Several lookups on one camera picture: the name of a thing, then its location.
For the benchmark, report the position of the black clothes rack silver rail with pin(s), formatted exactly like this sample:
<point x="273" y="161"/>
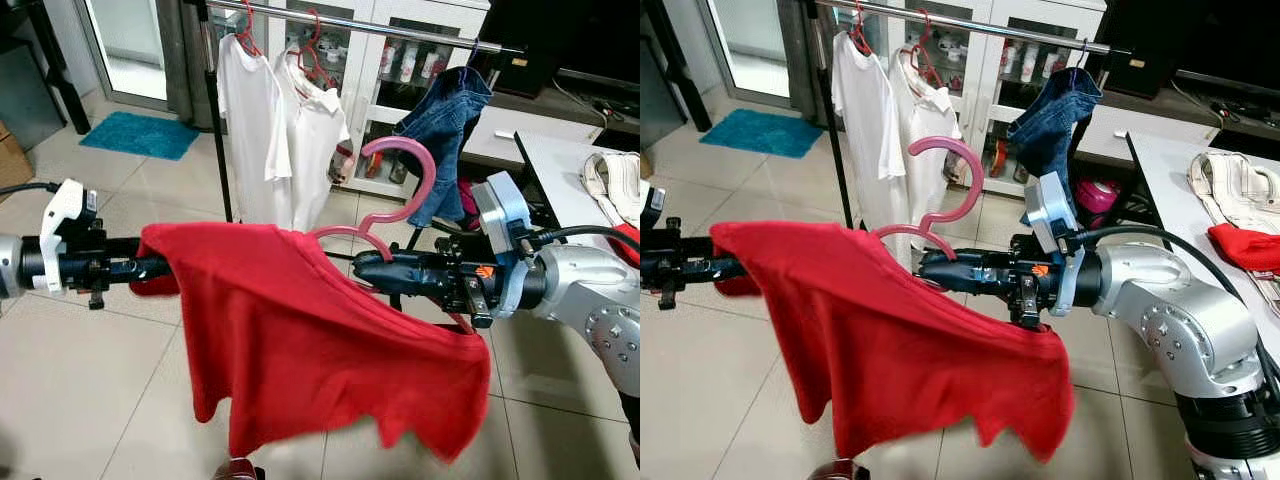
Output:
<point x="1000" y="28"/>
<point x="380" y="28"/>

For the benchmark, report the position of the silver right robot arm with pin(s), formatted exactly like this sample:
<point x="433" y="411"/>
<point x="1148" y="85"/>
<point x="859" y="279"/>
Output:
<point x="590" y="290"/>
<point x="1170" y="310"/>

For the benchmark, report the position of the black tripod stand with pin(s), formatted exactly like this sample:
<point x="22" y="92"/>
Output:
<point x="60" y="70"/>
<point x="685" y="70"/>

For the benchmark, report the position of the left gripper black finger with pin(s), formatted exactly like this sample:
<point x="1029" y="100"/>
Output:
<point x="150" y="264"/>
<point x="725" y="264"/>

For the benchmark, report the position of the red t-shirt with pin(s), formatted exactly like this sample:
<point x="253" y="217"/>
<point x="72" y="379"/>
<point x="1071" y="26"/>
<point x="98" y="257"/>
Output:
<point x="880" y="350"/>
<point x="300" y="350"/>

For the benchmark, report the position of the cream jacket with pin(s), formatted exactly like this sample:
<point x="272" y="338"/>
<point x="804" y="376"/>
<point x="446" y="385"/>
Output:
<point x="615" y="185"/>
<point x="1235" y="190"/>

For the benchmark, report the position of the teal floor mat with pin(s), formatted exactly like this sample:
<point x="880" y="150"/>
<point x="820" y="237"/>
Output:
<point x="140" y="135"/>
<point x="760" y="132"/>

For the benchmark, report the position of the magenta object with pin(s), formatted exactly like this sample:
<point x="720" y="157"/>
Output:
<point x="468" y="200"/>
<point x="1098" y="195"/>

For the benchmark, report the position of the blue jeans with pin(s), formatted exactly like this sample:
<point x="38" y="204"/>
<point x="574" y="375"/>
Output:
<point x="445" y="120"/>
<point x="1050" y="120"/>

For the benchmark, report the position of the white glass-door cabinet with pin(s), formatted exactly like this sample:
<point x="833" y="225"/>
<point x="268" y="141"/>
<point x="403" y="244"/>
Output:
<point x="520" y="125"/>
<point x="1150" y="125"/>

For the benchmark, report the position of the black television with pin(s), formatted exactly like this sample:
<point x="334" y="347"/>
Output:
<point x="1200" y="40"/>
<point x="580" y="40"/>

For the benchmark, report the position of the white t-shirt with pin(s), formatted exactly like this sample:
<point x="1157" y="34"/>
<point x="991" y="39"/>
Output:
<point x="250" y="120"/>
<point x="860" y="120"/>

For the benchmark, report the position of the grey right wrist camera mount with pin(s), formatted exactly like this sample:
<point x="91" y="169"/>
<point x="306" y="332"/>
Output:
<point x="1048" y="215"/>
<point x="500" y="210"/>

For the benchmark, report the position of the grey-framed glass door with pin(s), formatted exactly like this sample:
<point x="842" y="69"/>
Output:
<point x="130" y="50"/>
<point x="750" y="50"/>

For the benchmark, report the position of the white polo shirt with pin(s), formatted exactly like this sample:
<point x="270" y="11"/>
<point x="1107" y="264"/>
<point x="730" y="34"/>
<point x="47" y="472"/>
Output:
<point x="925" y="120"/>
<point x="315" y="140"/>

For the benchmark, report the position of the red plastic clothes hanger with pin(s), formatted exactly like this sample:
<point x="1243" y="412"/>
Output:
<point x="977" y="170"/>
<point x="429" y="172"/>

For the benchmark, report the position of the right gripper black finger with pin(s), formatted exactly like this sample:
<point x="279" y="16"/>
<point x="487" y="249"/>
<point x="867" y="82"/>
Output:
<point x="965" y="280"/>
<point x="400" y="282"/>
<point x="410" y="259"/>
<point x="970" y="257"/>

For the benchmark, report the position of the brown cardboard box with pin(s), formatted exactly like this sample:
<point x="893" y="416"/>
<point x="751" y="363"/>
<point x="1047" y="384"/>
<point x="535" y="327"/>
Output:
<point x="12" y="160"/>

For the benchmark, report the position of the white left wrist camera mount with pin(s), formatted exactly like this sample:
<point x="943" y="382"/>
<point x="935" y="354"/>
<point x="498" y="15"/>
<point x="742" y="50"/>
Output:
<point x="62" y="210"/>
<point x="657" y="205"/>

